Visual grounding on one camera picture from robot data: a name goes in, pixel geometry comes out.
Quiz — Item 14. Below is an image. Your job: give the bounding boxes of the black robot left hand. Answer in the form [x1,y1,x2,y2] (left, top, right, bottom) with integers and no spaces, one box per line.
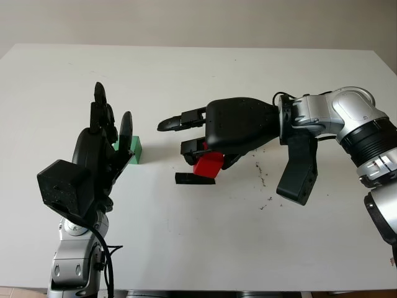
[71,81,136,212]

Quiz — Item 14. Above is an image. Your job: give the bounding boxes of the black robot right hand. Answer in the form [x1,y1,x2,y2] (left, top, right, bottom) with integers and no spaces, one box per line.
[157,97,282,171]

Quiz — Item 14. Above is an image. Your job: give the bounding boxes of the green wooden block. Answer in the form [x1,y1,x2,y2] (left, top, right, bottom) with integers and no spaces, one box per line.
[112,135,144,165]

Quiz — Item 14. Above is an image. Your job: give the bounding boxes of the red wooden block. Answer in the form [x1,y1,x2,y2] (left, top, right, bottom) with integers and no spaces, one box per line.
[192,141,225,179]

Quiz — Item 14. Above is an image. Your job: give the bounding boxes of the black tape strip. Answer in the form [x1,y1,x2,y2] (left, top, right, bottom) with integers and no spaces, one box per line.
[174,173,216,187]

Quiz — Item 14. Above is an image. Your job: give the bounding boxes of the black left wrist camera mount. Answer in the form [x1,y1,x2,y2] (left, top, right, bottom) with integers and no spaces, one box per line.
[37,160,94,217]

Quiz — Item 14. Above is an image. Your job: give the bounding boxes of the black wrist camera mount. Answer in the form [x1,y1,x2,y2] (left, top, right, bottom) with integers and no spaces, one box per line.
[37,160,94,217]
[276,133,319,206]

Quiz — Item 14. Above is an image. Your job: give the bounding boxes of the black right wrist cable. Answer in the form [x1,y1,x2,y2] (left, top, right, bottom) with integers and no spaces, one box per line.
[272,91,299,106]

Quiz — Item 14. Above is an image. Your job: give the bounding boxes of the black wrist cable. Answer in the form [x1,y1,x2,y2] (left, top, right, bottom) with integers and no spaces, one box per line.
[272,91,299,106]
[66,214,124,298]

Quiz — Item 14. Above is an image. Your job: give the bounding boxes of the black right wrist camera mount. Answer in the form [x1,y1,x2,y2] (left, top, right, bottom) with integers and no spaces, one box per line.
[276,133,319,206]

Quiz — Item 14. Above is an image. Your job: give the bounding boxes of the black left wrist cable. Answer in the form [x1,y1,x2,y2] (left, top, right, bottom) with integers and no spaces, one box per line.
[66,214,124,298]

